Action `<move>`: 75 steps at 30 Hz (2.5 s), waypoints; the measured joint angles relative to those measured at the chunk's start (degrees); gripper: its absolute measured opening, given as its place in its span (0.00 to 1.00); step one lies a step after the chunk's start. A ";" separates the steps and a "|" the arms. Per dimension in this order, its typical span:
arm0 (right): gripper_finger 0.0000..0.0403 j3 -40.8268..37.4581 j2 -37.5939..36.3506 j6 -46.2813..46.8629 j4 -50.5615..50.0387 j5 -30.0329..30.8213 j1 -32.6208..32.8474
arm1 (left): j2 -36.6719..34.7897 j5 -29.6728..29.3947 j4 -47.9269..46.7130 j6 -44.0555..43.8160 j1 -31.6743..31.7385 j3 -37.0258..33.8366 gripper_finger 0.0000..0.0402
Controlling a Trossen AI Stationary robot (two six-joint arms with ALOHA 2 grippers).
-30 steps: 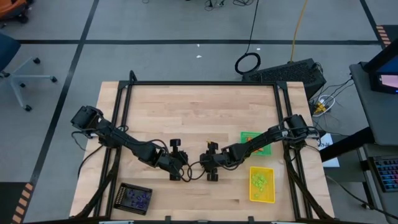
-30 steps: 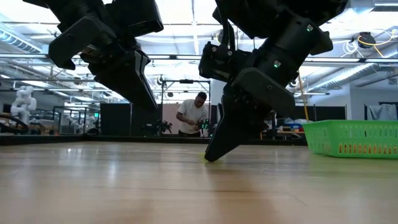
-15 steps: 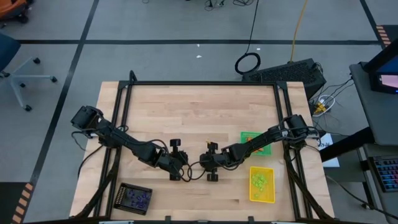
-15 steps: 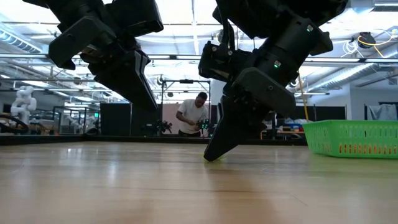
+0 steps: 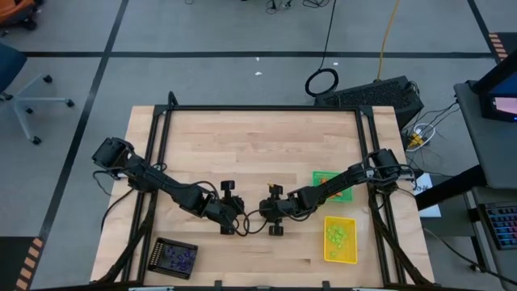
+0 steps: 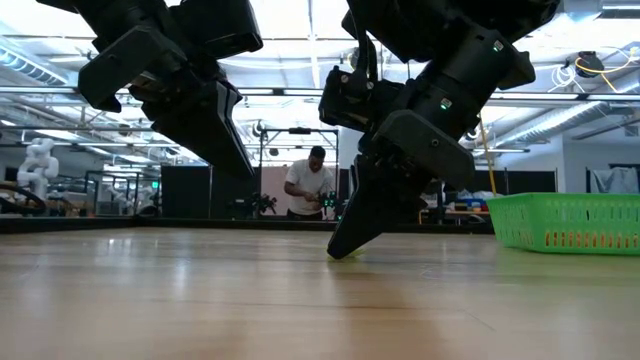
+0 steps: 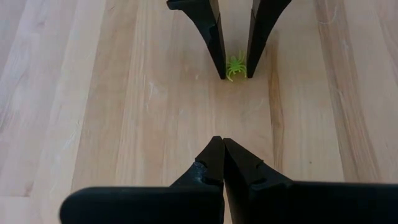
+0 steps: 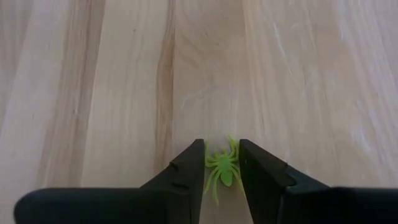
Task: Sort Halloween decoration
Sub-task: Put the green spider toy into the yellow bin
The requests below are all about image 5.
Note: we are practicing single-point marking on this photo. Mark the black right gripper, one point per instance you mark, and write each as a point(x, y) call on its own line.
point(278, 208)

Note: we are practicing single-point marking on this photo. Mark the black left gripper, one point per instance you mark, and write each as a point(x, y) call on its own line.
point(224, 210)

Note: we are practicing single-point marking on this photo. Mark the orange skeleton toy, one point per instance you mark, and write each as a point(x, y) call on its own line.
point(338, 195)
point(323, 181)

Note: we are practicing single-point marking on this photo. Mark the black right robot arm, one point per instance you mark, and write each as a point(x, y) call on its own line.
point(355, 175)

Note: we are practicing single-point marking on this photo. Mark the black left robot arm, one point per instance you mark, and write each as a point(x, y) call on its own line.
point(161, 184)

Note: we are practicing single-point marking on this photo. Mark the green plastic basket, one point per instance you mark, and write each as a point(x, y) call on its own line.
point(319, 174)

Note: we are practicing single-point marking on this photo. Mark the yellow plastic basket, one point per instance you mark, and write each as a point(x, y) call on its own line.
point(349, 242)

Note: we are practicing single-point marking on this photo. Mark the black plastic basket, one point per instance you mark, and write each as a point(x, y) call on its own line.
point(159, 258)

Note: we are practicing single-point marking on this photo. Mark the black computer tower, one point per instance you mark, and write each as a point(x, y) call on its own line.
point(371, 95)

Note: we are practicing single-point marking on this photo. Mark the white paper sheet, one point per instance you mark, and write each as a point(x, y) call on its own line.
point(424, 190)

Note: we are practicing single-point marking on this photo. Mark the black desk crossbar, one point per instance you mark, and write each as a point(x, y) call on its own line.
point(448, 190)

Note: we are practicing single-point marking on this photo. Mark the grey desk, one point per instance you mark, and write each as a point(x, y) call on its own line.
point(484, 153)

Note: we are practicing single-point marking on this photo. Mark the backlit keyboard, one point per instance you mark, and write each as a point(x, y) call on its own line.
point(503, 224)

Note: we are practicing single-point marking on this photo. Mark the grey office chair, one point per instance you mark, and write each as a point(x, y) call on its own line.
point(24, 99)

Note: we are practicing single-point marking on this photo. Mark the black computer monitor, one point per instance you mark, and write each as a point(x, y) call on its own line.
point(505, 105)

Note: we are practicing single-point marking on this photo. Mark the orange chair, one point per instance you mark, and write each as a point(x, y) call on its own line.
point(16, 10)

